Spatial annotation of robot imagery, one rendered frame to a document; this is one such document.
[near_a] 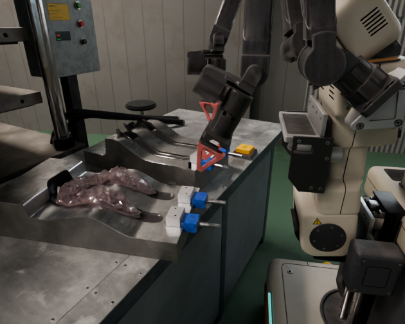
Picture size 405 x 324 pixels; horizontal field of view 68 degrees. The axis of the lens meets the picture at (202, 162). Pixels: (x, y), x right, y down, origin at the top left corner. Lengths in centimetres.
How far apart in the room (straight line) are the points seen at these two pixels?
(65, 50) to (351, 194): 136
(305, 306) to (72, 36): 158
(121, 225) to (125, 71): 308
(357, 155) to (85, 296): 76
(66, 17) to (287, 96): 246
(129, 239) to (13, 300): 25
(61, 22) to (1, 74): 304
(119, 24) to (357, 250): 328
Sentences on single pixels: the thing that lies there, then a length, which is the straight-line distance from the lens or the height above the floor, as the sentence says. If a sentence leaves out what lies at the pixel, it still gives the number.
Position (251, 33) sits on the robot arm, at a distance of 64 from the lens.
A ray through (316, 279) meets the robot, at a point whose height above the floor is 28.
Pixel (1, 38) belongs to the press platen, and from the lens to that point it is 142.
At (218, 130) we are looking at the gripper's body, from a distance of 68.
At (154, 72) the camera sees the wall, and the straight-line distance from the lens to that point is 362.
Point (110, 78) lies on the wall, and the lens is 383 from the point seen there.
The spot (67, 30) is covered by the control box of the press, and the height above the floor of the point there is 127.
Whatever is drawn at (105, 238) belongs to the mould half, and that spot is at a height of 84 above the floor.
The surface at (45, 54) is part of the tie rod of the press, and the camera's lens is 144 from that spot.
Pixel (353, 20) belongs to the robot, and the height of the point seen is 131.
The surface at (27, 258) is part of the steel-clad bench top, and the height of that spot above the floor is 80.
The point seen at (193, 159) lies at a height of 91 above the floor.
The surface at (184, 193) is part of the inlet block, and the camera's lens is 84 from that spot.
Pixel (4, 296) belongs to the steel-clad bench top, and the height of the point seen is 80.
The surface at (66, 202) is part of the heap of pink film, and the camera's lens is 87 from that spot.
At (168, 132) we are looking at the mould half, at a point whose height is 91.
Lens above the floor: 131
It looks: 25 degrees down
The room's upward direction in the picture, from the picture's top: straight up
